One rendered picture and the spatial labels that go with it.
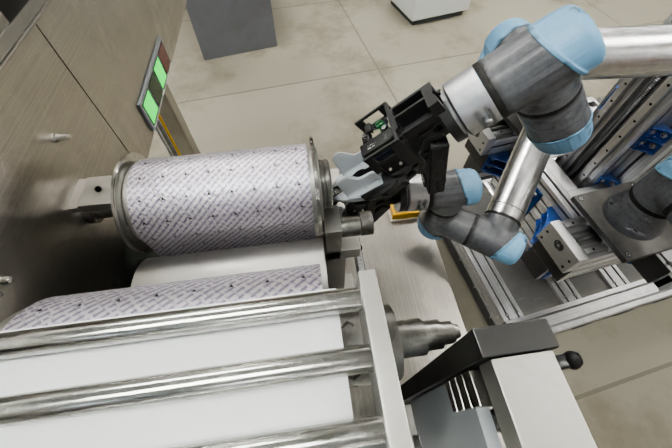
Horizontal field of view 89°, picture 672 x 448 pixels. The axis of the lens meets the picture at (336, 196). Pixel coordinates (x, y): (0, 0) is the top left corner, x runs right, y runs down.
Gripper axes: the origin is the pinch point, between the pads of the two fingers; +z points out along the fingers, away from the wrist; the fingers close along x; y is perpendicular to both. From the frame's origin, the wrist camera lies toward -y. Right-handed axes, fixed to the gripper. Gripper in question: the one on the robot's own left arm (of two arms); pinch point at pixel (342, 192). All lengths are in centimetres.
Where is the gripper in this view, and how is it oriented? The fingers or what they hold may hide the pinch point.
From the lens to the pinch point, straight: 53.5
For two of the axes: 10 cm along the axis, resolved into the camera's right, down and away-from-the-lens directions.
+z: -7.6, 4.5, 4.7
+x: 1.3, 8.1, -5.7
